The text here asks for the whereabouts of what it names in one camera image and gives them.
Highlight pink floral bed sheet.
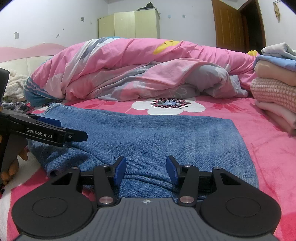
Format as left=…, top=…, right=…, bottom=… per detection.
left=1, top=96, right=295, bottom=240

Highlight brown wooden door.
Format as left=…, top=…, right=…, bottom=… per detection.
left=212, top=1, right=266, bottom=53

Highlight white patterned clothes pile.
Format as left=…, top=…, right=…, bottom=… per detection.
left=4, top=69, right=28, bottom=102

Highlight plaid shirt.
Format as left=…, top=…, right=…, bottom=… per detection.
left=2, top=101, right=31, bottom=113

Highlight blue denim jeans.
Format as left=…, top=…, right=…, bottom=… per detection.
left=28, top=103, right=258, bottom=198

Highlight cream yellow wardrobe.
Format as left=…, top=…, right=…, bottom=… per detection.
left=97, top=9, right=160, bottom=39

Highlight left hand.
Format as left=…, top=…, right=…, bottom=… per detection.
left=1, top=134, right=28, bottom=187

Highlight stack of folded blankets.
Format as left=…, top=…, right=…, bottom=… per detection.
left=247, top=42, right=295, bottom=136

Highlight pink white headboard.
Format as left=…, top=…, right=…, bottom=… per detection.
left=1, top=43, right=66, bottom=75

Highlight pink floral quilt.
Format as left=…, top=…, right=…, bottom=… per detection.
left=24, top=37, right=256, bottom=106

